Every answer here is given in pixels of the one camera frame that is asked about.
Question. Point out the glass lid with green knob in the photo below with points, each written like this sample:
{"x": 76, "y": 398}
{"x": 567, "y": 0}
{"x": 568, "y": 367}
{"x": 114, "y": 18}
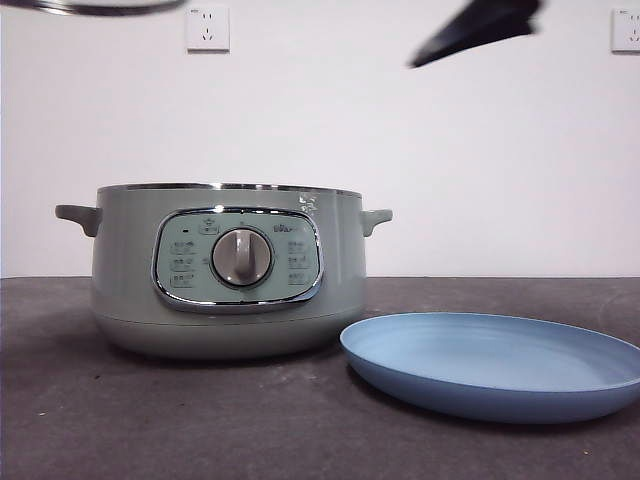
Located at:
{"x": 100, "y": 10}

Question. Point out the pale green electric steamer pot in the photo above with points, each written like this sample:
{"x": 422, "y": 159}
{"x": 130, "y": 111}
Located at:
{"x": 130, "y": 260}

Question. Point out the white wall socket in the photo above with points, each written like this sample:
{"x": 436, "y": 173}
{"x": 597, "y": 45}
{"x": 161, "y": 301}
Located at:
{"x": 627, "y": 31}
{"x": 209, "y": 31}

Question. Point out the blue round plate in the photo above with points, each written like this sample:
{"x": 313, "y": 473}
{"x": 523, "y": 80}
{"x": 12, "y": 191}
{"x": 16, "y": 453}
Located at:
{"x": 475, "y": 360}

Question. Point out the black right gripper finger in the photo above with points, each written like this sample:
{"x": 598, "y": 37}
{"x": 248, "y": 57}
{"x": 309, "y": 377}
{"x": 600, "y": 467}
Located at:
{"x": 480, "y": 30}

